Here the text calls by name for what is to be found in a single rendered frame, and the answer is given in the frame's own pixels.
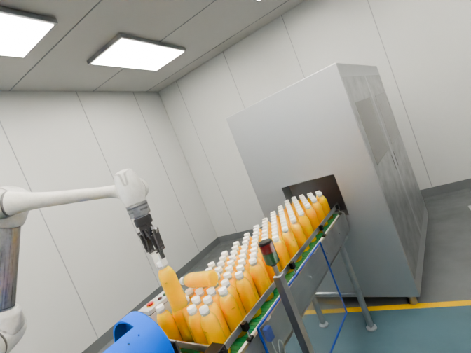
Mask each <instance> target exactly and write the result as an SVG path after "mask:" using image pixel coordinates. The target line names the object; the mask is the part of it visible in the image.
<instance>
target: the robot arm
mask: <svg viewBox="0 0 471 353"><path fill-rule="evenodd" d="M114 183H115V185H113V186H105V187H99V188H84V189H75V190H67V191H51V192H41V193H29V192H28V191H27V190H25V189H23V188H21V187H17V186H3V187H0V353H9V352H10V351H11V350H12V349H13V348H14V347H15V346H16V345H17V344H18V342H19V341H20V340H21V338H22V337H23V335H24V334H25V331H26V328H27V319H26V316H25V315H24V314H23V311H22V307H21V306H20V305H19V304H17V303H16V292H17V282H18V263H19V253H20V233H21V226H23V225H24V223H25V221H26V219H27V215H28V213H29V211H30V210H33V209H40V208H44V207H52V206H57V205H66V204H71V203H75V202H84V201H89V200H98V199H103V198H118V199H120V200H121V202H122V203H123V204H124V205H125V208H126V210H127V211H128V214H129V216H130V219H134V223H135V226H136V228H139V230H140V231H139V232H138V233H137V234H138V236H139V238H140V239H141V241H142V244H143V246H144V248H145V250H146V253H148V252H149V253H150V254H151V257H152V259H153V262H154V264H155V266H156V268H158V266H157V262H159V261H160V263H161V265H162V268H164V267H165V266H167V265H168V262H167V260H166V257H165V254H164V253H163V249H164V248H165V246H164V244H163V241H162V238H161V235H160V233H159V229H158V227H156V228H155V227H154V226H153V225H152V223H151V222H152V221H153V219H152V217H151V214H149V212H150V211H151V210H150V207H149V205H148V202H147V201H146V196H147V194H148V192H149V185H148V183H147V182H146V181H145V180H143V179H141V178H139V177H138V175H137V174H136V173H135V172H134V171H133V170H132V169H123V170H121V171H119V172H117V173H116V174H115V175H114ZM153 246H154V247H155V249H154V247H153Z"/></svg>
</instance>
